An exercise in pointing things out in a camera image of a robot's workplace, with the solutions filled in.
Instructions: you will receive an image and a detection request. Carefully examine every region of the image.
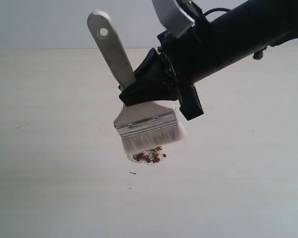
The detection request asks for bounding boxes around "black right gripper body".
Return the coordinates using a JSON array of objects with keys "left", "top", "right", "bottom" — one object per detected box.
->
[{"left": 157, "top": 27, "right": 204, "bottom": 120}]

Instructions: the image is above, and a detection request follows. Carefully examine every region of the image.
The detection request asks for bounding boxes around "wooden paint brush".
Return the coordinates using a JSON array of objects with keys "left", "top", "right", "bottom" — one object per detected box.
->
[{"left": 87, "top": 10, "right": 185, "bottom": 155}]

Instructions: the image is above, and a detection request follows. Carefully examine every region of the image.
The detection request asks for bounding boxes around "red beans and rice pile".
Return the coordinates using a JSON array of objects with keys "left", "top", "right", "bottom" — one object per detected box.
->
[{"left": 127, "top": 146, "right": 168, "bottom": 165}]

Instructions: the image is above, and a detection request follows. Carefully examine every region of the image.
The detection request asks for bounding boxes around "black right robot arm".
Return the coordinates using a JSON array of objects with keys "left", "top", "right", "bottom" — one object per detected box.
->
[{"left": 119, "top": 0, "right": 298, "bottom": 120}]

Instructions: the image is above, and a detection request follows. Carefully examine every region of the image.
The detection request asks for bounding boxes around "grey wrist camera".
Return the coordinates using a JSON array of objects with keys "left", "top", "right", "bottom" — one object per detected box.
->
[{"left": 152, "top": 0, "right": 195, "bottom": 38}]

